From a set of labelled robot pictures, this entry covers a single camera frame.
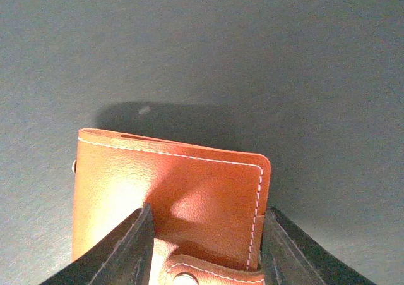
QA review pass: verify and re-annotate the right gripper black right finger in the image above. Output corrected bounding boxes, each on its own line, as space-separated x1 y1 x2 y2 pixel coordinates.
261 207 374 285

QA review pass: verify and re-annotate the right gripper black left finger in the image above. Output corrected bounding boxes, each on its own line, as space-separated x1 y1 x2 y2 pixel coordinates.
42 205 155 285

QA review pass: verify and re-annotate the brown leather card holder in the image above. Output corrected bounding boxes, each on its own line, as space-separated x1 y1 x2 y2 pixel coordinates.
72 128 271 284

